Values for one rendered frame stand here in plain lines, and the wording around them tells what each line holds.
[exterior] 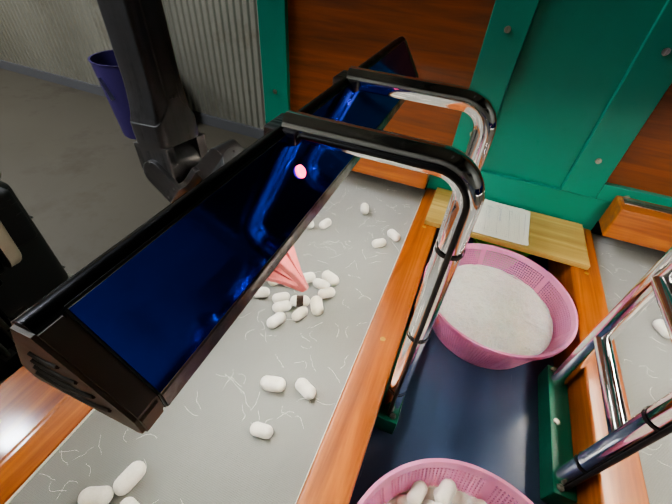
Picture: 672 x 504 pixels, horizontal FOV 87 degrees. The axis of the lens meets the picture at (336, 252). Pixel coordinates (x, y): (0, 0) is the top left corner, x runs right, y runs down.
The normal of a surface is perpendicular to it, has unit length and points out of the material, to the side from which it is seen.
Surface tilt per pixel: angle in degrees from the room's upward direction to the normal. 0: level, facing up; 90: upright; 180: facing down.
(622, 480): 0
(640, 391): 0
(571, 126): 90
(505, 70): 90
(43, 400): 0
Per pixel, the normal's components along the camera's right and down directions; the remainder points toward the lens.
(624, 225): -0.38, 0.61
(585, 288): 0.06, -0.73
